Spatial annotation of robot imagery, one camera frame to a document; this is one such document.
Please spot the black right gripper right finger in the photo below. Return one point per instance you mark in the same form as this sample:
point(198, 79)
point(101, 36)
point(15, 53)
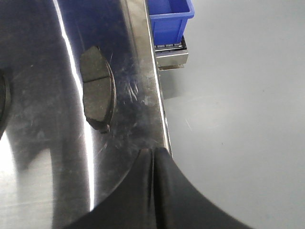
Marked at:
point(179, 205)

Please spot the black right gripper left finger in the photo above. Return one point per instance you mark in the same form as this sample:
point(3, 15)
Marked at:
point(130, 205)

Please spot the grey brake pad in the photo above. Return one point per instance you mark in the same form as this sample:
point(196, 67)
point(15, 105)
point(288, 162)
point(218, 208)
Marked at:
point(5, 101)
point(99, 90)

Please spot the stainless steel roller rack frame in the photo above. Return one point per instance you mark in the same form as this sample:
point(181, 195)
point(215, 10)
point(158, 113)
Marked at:
point(171, 56)

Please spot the right blue plastic bin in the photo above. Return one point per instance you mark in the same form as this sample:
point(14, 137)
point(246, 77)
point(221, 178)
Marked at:
point(169, 19)

